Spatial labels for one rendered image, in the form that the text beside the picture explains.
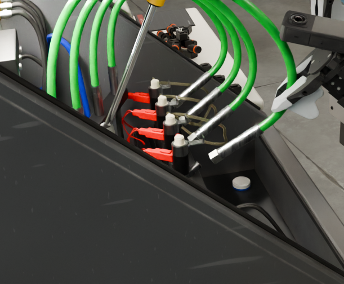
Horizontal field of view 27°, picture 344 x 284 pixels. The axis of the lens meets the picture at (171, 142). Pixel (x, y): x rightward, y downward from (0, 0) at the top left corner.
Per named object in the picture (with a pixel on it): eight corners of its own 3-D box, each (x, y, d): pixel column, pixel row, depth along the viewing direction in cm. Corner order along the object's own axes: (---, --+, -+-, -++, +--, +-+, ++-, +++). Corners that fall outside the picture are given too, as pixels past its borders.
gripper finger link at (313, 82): (292, 110, 102) (336, 74, 96) (284, 103, 101) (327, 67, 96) (295, 92, 105) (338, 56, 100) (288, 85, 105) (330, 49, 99)
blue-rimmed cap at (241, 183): (253, 189, 154) (252, 183, 154) (235, 192, 154) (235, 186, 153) (247, 180, 158) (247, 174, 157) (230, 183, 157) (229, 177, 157)
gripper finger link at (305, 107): (293, 140, 107) (337, 105, 101) (263, 116, 105) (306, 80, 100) (295, 127, 109) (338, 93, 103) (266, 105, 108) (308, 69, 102)
